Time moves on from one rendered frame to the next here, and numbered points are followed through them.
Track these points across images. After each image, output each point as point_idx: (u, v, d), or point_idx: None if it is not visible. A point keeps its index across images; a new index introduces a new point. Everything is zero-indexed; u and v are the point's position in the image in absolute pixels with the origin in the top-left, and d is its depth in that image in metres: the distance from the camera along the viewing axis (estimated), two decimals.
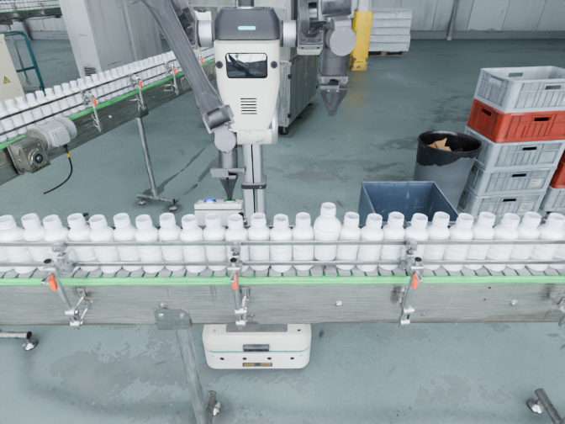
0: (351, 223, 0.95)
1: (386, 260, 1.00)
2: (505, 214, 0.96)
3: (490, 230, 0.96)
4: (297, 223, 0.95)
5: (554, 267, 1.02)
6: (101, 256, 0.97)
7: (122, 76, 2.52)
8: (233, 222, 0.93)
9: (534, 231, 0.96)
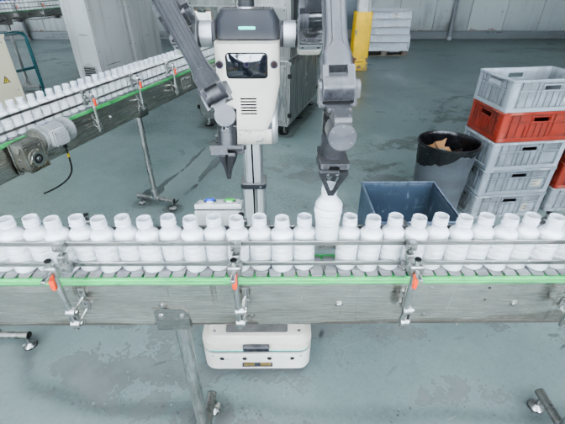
0: (350, 224, 0.95)
1: (386, 260, 1.00)
2: (505, 214, 0.96)
3: (490, 230, 0.96)
4: (298, 223, 0.95)
5: (554, 267, 1.02)
6: (101, 256, 0.98)
7: (122, 76, 2.52)
8: (234, 222, 0.93)
9: (534, 231, 0.96)
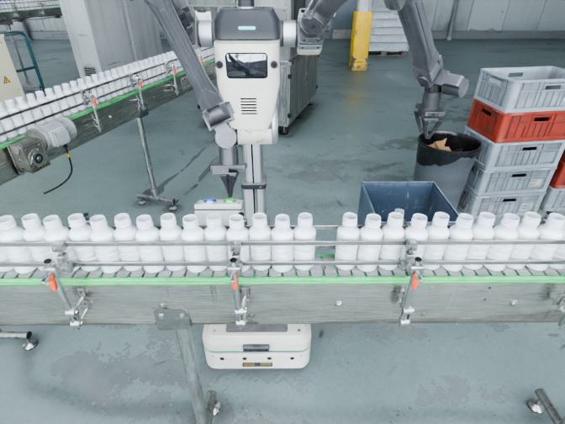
0: (350, 224, 0.95)
1: (386, 260, 1.00)
2: (505, 214, 0.96)
3: (490, 230, 0.96)
4: (299, 223, 0.95)
5: (554, 267, 1.02)
6: (101, 256, 0.98)
7: (122, 76, 2.52)
8: (234, 222, 0.93)
9: (534, 231, 0.96)
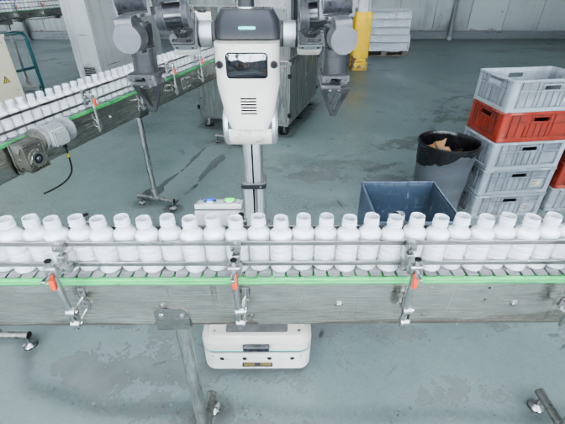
0: (325, 224, 0.95)
1: (363, 260, 1.00)
2: (482, 214, 0.96)
3: (467, 230, 0.96)
4: (298, 223, 0.95)
5: (531, 267, 1.02)
6: (101, 256, 0.97)
7: (122, 76, 2.52)
8: (233, 222, 0.93)
9: (510, 231, 0.96)
